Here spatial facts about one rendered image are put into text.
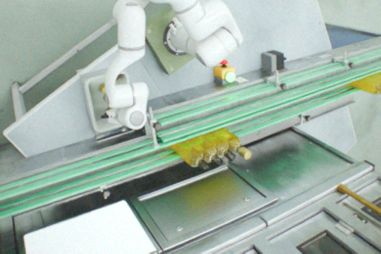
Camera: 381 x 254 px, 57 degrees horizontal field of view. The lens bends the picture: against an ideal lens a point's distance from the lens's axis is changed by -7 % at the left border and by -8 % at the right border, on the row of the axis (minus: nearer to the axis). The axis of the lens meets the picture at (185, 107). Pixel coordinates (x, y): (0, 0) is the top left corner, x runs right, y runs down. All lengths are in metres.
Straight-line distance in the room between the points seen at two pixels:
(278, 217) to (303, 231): 0.10
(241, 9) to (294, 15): 0.34
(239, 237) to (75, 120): 0.78
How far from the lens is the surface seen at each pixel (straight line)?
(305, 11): 2.01
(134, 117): 1.20
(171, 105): 1.51
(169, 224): 1.34
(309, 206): 1.43
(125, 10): 1.12
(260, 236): 1.30
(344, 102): 2.22
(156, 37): 1.48
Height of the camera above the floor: 2.16
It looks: 56 degrees down
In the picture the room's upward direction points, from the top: 125 degrees clockwise
